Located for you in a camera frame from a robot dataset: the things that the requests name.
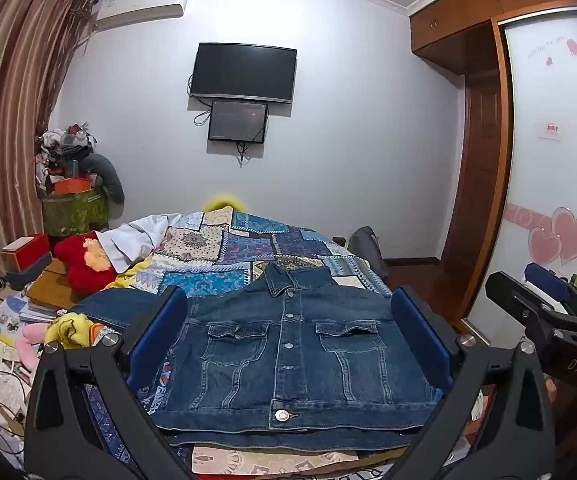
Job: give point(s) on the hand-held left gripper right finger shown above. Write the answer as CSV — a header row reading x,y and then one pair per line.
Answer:
x,y
418,331

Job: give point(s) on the striped brown curtain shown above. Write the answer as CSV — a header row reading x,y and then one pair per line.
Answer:
x,y
8,110

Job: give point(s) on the patchwork bedspread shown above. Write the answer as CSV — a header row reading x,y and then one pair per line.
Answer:
x,y
268,245

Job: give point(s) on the grey backpack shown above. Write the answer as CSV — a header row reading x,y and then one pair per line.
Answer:
x,y
366,250

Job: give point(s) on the blue denim jacket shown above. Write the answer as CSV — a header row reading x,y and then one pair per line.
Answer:
x,y
248,360

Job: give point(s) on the white air conditioner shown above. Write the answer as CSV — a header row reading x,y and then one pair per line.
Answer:
x,y
138,7

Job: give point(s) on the pile of clothes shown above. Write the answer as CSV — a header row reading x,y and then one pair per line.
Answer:
x,y
63,147

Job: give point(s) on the stack of books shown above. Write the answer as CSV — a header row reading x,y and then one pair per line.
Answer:
x,y
16,317

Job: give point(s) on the wooden door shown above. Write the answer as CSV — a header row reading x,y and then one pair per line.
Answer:
x,y
478,170

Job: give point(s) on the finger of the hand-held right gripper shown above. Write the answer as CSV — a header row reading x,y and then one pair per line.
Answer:
x,y
548,276
513,296

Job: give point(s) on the pink plush toy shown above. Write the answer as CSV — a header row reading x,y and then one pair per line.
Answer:
x,y
31,340

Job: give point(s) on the black wall television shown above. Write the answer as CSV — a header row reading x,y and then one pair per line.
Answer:
x,y
243,72

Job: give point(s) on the red box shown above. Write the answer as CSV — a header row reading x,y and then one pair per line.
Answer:
x,y
28,252

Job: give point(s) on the green storage box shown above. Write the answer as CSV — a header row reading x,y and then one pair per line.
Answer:
x,y
73,215

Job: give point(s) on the yellow plush toy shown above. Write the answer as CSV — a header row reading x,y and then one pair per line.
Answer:
x,y
76,330

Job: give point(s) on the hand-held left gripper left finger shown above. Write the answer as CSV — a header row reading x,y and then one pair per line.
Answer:
x,y
161,331

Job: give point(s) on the small black wall monitor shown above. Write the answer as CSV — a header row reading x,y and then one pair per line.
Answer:
x,y
237,121

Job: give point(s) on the dark grey box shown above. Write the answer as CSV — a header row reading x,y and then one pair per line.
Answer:
x,y
26,277

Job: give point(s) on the grey neck pillow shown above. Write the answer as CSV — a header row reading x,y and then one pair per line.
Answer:
x,y
108,180

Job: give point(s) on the orange box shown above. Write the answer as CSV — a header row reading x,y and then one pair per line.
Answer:
x,y
72,186

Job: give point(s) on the wooden overhead cabinet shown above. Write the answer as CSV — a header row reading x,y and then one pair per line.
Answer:
x,y
468,10

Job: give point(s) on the white cloth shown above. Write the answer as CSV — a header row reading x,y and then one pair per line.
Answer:
x,y
128,240

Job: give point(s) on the red plush toy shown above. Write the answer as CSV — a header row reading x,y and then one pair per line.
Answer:
x,y
76,265

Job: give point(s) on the yellow cushion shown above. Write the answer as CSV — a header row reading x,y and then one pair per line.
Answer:
x,y
221,202

